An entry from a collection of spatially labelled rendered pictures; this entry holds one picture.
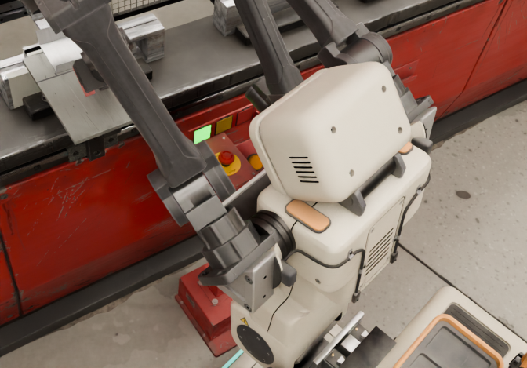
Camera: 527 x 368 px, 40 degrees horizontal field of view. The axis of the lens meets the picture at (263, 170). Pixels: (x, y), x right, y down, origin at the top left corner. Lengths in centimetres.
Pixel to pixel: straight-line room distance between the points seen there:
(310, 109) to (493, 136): 216
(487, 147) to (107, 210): 170
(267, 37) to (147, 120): 57
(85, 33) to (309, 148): 35
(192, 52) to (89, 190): 43
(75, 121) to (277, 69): 42
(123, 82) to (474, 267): 197
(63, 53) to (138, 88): 72
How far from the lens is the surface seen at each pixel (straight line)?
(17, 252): 192
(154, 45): 177
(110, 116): 151
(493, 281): 270
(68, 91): 156
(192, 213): 106
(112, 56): 90
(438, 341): 143
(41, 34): 166
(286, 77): 150
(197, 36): 188
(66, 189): 180
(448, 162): 296
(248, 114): 179
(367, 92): 108
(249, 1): 146
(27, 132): 167
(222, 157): 169
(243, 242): 106
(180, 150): 101
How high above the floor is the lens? 212
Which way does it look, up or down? 51 degrees down
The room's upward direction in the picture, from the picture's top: 12 degrees clockwise
